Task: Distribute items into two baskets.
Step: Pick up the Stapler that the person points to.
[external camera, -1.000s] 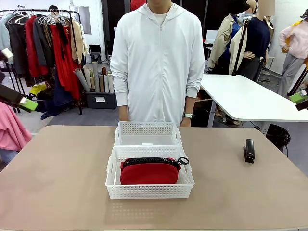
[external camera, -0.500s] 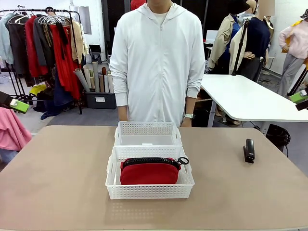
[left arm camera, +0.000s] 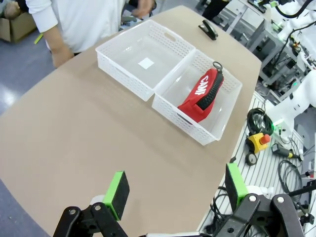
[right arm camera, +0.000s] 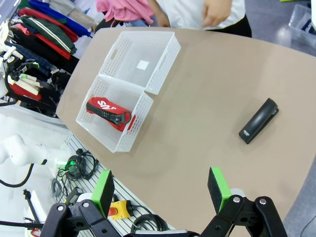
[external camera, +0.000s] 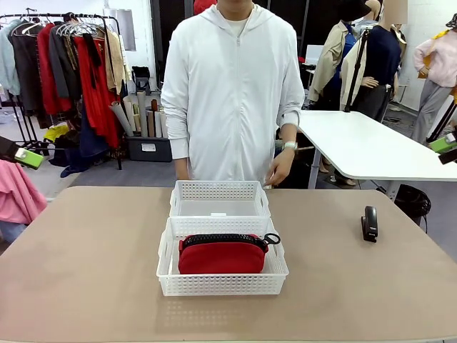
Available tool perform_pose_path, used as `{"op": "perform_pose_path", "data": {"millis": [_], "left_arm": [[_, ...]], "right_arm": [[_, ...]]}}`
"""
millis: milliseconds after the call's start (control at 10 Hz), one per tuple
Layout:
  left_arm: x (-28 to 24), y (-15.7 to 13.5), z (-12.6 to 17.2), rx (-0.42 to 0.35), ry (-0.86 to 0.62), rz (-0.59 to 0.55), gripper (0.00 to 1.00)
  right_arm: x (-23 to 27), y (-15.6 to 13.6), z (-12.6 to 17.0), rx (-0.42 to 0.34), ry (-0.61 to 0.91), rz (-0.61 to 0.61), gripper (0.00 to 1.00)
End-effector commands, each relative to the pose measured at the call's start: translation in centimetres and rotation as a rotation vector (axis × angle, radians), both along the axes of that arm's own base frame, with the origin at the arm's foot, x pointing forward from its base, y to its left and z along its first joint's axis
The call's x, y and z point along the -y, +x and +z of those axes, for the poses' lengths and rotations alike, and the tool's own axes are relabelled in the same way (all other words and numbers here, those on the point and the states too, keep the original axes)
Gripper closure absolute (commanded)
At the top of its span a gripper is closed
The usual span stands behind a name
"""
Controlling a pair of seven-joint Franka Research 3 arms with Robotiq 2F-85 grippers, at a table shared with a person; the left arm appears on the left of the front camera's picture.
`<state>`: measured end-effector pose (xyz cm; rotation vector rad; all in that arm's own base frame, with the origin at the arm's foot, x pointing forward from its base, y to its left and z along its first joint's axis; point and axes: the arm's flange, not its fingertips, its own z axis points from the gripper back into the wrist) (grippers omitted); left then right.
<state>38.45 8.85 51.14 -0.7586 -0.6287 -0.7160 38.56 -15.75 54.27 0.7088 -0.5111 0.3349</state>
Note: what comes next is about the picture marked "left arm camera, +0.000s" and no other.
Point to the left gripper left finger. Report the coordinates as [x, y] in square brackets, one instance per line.
[118, 195]

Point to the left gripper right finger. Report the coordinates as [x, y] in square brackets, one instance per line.
[234, 187]

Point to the red zipper pouch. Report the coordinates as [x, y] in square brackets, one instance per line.
[195, 108]

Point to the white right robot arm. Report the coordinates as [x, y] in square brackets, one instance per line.
[303, 93]

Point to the person right forearm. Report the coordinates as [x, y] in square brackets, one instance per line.
[53, 37]

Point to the person right hand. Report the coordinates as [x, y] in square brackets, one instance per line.
[61, 56]

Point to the person left hand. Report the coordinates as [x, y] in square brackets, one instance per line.
[144, 8]

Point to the black tape roll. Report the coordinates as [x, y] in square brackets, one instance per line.
[251, 159]

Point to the yellow emergency stop button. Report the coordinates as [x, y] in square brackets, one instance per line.
[258, 142]

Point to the black yellow handheld tool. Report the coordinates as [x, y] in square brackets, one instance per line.
[284, 151]

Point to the white basket holding pouch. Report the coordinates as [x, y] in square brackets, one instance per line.
[172, 116]

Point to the white perforated plastic basket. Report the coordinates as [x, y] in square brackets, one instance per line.
[118, 71]

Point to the black stapler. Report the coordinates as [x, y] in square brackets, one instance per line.
[209, 30]

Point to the white background table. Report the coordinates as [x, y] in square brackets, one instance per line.
[247, 17]

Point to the green strip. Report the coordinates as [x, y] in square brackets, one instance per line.
[38, 38]

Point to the person torso white hoodie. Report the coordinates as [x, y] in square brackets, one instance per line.
[81, 22]

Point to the cardboard box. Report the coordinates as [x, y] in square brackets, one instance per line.
[17, 28]

